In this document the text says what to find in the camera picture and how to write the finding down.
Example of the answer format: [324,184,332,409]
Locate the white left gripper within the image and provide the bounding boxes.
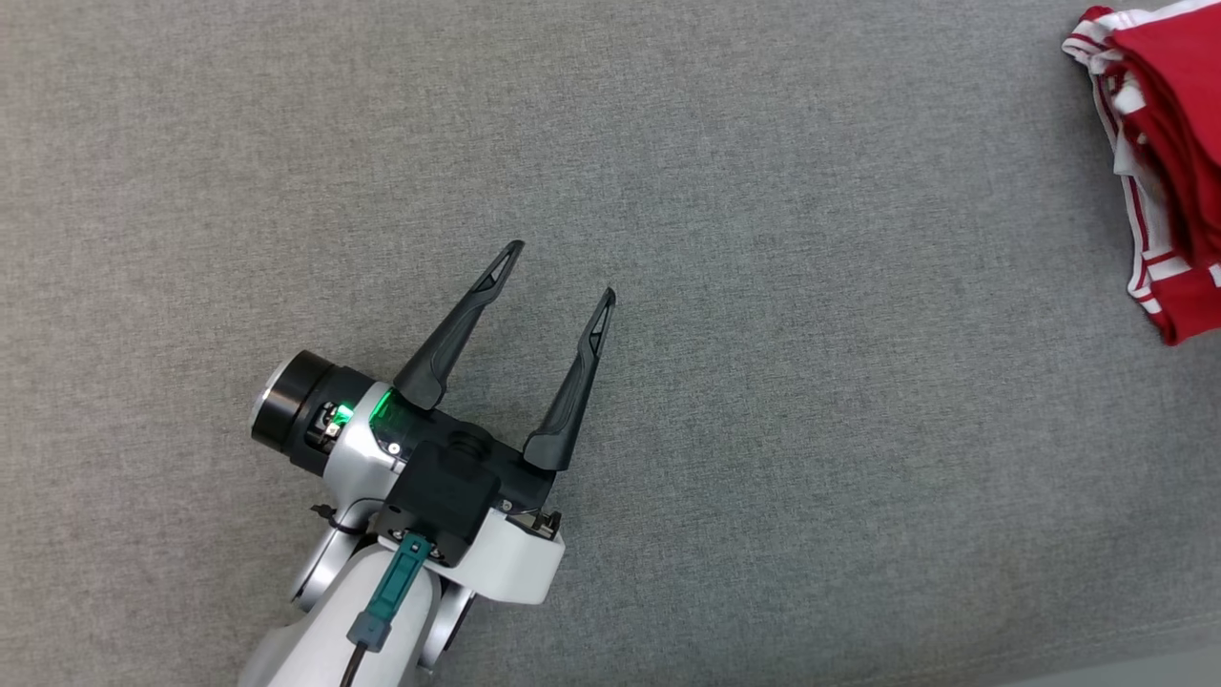
[250,239,618,608]

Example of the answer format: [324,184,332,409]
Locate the red basketball jersey white sleeves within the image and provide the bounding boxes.
[1062,0,1221,346]

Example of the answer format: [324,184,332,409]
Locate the teal left camera connector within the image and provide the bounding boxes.
[346,532,432,655]

